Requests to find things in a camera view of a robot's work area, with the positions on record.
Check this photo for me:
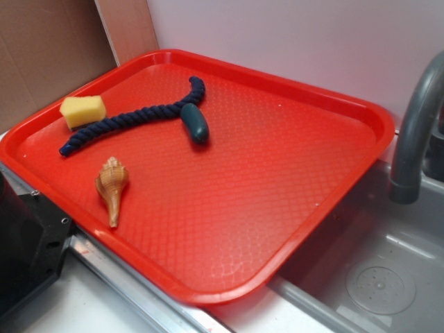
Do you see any brown cardboard panel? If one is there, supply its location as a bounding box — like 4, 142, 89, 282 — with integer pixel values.
1, 1, 116, 133

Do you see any red plastic tray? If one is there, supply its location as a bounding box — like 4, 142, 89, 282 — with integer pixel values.
1, 50, 395, 305

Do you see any grey plastic sink basin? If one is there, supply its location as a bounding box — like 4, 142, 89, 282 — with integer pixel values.
269, 162, 443, 332

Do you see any grey plastic faucet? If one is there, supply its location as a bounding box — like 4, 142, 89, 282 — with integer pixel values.
388, 52, 443, 204

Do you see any light wooden board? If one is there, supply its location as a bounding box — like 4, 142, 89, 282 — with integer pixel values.
95, 0, 159, 66

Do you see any yellow sponge with dark pad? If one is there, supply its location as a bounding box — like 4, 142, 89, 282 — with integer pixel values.
59, 96, 107, 131

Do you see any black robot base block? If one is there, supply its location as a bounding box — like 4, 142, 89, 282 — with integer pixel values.
1, 175, 73, 319

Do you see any dark green toy cucumber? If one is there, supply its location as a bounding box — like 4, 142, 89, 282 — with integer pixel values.
180, 103, 210, 144

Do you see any brown spiral sea shell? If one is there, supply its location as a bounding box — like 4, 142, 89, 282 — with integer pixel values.
94, 157, 129, 228

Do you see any dark blue twisted rope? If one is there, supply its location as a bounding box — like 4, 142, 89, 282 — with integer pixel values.
58, 76, 207, 157

